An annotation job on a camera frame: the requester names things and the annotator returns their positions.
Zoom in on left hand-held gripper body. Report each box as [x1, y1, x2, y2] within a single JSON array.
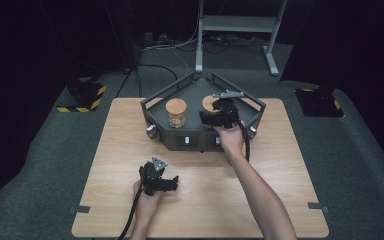
[[138, 156, 168, 197]]

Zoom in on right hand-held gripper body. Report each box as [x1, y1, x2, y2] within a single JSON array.
[[211, 90, 245, 129]]

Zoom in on wooden-lid jar brown contents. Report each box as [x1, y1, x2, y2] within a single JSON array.
[[201, 95, 222, 115]]

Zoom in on black corner rack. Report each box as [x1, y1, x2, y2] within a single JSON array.
[[140, 72, 267, 153]]

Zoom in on wooden-lid jar pale contents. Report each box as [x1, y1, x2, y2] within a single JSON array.
[[165, 98, 188, 129]]

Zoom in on person's right hand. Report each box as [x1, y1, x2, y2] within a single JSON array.
[[213, 120, 247, 158]]

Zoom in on person's left hand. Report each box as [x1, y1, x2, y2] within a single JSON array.
[[132, 180, 163, 223]]

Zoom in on grey tape piece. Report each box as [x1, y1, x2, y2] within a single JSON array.
[[307, 201, 330, 214], [69, 205, 91, 215]]

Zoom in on grey metal stand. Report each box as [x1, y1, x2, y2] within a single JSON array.
[[194, 0, 288, 77]]

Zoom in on yellow-black striped stand base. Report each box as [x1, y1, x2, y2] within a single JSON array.
[[294, 86, 345, 118], [56, 79, 108, 114]]

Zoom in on black power strip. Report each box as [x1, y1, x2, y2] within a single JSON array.
[[142, 31, 156, 48]]

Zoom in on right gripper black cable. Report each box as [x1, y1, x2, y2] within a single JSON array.
[[234, 119, 251, 163]]

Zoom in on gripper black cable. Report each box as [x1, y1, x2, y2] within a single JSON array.
[[117, 184, 146, 240], [234, 119, 251, 163]]

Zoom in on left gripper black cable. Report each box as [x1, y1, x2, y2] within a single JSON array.
[[117, 184, 146, 240]]

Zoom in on black floor cable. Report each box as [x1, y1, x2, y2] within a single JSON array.
[[114, 63, 179, 98]]

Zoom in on white floor cable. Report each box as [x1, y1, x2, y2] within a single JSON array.
[[143, 29, 208, 52]]

